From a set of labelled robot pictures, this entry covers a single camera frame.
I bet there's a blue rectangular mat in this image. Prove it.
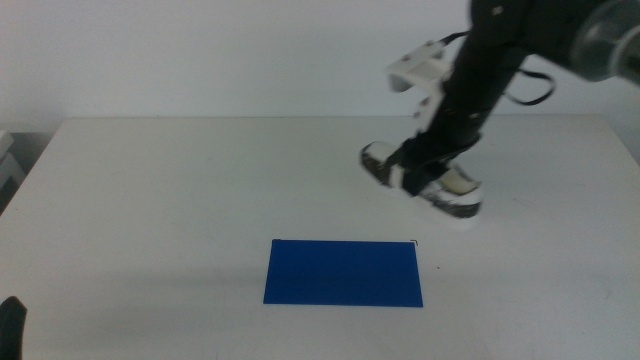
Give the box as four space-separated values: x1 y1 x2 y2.
262 238 424 308

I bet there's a white shelf unit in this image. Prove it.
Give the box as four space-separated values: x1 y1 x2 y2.
0 130 27 192

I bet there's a black and white shoe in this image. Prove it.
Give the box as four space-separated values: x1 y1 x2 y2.
359 141 485 231

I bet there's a black camera cable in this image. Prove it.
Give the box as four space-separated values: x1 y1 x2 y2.
438 30 557 107

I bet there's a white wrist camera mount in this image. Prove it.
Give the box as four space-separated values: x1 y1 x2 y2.
386 40 453 134

